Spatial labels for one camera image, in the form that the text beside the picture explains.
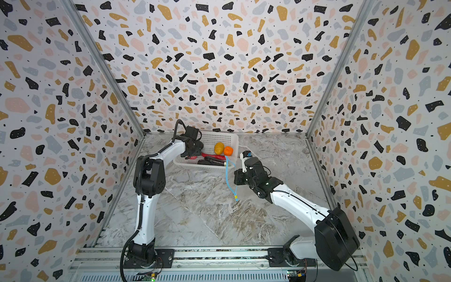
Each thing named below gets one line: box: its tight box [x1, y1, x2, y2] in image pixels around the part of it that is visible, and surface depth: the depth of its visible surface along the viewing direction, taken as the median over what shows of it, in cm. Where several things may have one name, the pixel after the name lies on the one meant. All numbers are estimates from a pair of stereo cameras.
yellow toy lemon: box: [214, 142, 225, 156], surface depth 109 cm
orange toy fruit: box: [223, 145, 234, 157], surface depth 109 cm
